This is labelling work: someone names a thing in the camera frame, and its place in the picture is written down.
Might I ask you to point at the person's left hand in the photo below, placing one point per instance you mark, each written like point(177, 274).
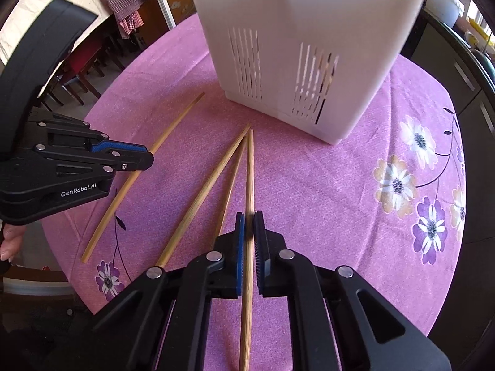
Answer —
point(9, 239)

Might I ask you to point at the white plastic bucket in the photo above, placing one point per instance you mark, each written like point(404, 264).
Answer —
point(444, 7)

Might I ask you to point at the brown wooden chopstick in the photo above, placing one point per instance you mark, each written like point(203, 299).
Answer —
point(232, 189)
point(250, 177)
point(209, 185)

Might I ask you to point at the white plastic utensil holder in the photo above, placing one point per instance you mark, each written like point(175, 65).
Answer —
point(290, 15)

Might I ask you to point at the red seat wooden chair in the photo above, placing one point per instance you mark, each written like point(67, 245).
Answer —
point(83, 56)

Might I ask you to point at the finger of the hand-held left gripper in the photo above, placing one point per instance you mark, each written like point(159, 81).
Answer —
point(116, 146)
point(131, 160)

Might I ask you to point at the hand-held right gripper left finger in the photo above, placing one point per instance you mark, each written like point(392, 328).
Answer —
point(240, 239)

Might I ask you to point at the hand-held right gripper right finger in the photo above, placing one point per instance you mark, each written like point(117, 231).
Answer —
point(260, 239)

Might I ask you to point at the purple floral tablecloth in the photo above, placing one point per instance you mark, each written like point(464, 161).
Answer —
point(328, 185)

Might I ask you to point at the light bamboo chopstick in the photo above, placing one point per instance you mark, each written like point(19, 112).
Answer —
point(174, 123)

